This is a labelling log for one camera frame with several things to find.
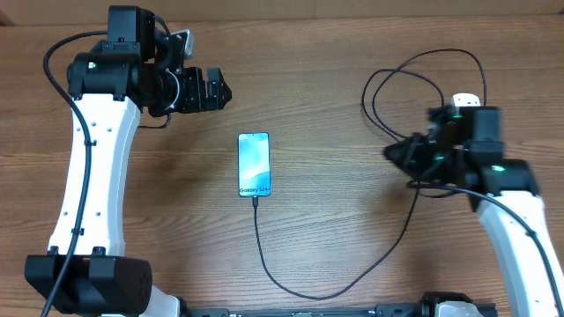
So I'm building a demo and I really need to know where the Samsung Galaxy smartphone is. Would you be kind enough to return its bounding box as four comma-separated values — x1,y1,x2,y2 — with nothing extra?
238,132,271,197

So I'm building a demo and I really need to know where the black USB charging cable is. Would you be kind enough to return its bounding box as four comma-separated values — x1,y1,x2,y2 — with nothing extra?
251,48,488,302

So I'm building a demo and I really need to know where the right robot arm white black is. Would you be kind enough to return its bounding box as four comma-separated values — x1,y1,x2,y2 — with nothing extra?
383,106,563,316

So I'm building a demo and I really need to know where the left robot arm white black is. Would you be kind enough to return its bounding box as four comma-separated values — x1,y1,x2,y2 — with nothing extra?
25,5,232,316

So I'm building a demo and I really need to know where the white power strip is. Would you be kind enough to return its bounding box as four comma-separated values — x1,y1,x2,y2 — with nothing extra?
450,92,481,107

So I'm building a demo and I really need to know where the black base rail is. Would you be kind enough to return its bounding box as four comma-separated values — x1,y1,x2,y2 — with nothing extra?
184,301,499,317

